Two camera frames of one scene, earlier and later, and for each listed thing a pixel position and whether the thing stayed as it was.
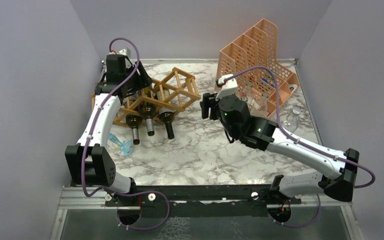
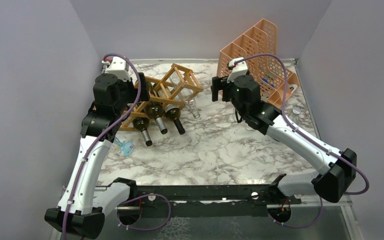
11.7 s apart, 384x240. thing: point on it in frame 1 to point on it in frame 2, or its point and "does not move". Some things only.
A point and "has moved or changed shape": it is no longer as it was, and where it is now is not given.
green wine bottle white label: [167, 115] to [171, 107]
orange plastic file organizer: [263, 82] does not move
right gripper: [209, 101] to [220, 83]
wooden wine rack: [170, 93] does not move
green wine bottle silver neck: [134, 122] to [141, 124]
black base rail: [199, 201] does not move
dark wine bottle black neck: [148, 111] to [156, 111]
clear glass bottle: [249, 88] has moved or changed shape
